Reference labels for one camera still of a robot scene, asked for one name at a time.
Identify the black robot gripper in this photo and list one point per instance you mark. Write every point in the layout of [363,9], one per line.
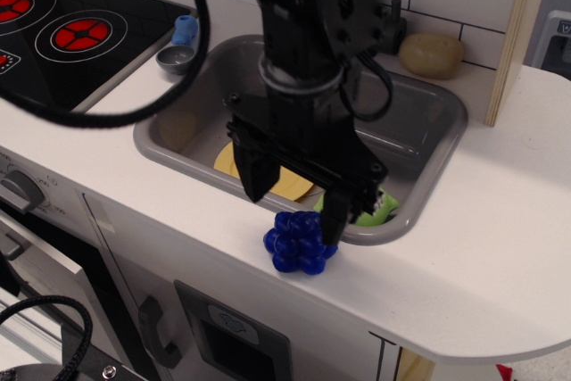
[313,136]

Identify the blue toy blueberries cluster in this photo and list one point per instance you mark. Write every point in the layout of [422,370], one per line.
[295,243]

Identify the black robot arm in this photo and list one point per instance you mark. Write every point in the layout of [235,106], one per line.
[309,46]

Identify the yellow toy plate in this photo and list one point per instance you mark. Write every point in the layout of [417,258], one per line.
[290,185]

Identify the grey plastic sink basin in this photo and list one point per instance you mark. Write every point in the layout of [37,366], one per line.
[414,140]

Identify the green toy lime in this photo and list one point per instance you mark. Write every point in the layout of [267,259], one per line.
[384,206]

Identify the grey dishwasher control panel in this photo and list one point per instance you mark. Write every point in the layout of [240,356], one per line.
[233,343]

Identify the dark grey toy faucet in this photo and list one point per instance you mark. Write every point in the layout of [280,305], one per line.
[393,27]

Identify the small grey bowl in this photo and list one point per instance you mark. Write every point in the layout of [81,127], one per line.
[175,59]

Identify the beige toy potato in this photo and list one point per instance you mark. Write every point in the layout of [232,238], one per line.
[430,55]

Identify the blue toy pepper shaker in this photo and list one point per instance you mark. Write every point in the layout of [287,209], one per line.
[186,28]

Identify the white oven door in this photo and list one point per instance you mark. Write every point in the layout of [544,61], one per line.
[46,271]

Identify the black toy stove top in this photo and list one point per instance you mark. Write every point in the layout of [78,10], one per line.
[61,57]

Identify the grey oven knob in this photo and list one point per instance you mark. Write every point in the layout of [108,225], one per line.
[20,192]

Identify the grey appliance in background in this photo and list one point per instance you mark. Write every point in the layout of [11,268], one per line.
[552,52]

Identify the light wooden side panel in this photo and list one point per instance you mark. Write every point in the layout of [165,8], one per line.
[518,35]

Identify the grey cabinet door handle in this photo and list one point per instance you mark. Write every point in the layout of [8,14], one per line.
[149,315]

